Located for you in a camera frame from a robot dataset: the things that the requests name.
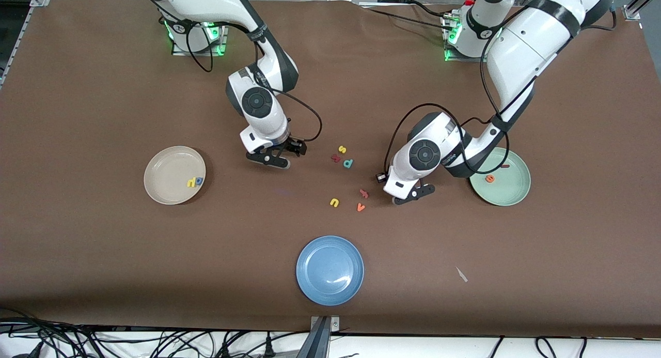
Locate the brown table cover sheet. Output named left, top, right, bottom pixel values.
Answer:
left=0, top=0, right=661, bottom=339

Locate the blue plate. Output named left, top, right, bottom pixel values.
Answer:
left=296, top=236, right=365, bottom=306

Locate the beige brown plate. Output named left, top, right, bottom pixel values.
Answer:
left=144, top=146, right=207, bottom=206

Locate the green plate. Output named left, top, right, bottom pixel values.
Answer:
left=469, top=147, right=532, bottom=207

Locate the aluminium corner profile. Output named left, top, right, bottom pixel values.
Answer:
left=622, top=0, right=661, bottom=22

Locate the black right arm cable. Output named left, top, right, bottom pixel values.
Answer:
left=137, top=0, right=323, bottom=143

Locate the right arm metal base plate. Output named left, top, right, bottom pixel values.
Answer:
left=171, top=17, right=228, bottom=57

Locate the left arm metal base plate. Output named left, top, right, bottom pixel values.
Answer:
left=443, top=11, right=494, bottom=64

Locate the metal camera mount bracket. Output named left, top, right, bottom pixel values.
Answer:
left=297, top=315, right=341, bottom=358

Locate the long black table cable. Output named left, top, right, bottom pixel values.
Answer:
left=368, top=8, right=456, bottom=32

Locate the short black table cable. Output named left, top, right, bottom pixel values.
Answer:
left=408, top=1, right=451, bottom=18

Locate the looped black cable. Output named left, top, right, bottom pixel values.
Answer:
left=534, top=336, right=588, bottom=358

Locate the black cable tangle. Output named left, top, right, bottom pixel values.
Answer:
left=0, top=307, right=310, bottom=358

